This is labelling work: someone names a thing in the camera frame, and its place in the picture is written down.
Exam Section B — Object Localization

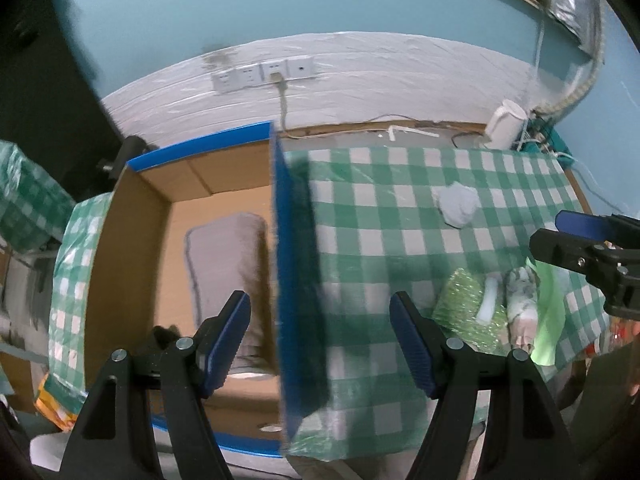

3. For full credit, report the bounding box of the braided hose on wall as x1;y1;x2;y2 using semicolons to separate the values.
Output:
531;0;608;116

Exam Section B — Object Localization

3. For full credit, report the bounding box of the white foam cylinder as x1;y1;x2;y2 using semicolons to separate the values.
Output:
475;275;499;326

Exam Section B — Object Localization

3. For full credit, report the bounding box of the white wall socket strip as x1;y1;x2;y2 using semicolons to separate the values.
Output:
212;55;316;93

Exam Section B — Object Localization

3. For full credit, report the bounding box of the light green cloth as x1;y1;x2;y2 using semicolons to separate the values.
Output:
526;259;572;367

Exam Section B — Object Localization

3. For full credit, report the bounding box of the grey fleece-lined garment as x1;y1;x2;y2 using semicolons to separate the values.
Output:
184;212;277;376

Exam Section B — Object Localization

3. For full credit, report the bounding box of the white electric kettle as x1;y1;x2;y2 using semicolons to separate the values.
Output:
484;100;528;150

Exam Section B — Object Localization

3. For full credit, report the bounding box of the light blue knitted sock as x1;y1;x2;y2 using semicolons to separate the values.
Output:
436;182;480;229

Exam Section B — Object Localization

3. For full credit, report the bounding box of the grey power cord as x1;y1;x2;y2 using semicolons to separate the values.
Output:
269;71;302;139

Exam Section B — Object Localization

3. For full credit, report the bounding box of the blue cardboard storage box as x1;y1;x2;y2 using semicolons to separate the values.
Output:
82;122;328;457

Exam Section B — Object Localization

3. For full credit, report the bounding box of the teal basket with cables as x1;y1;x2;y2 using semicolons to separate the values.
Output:
513;116;575;169

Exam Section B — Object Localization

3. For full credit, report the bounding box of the green checkered tablecloth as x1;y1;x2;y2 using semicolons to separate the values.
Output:
46;146;579;460

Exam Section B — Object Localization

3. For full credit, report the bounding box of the grey patterned cloth bundle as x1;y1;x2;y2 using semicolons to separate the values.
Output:
504;266;538;354

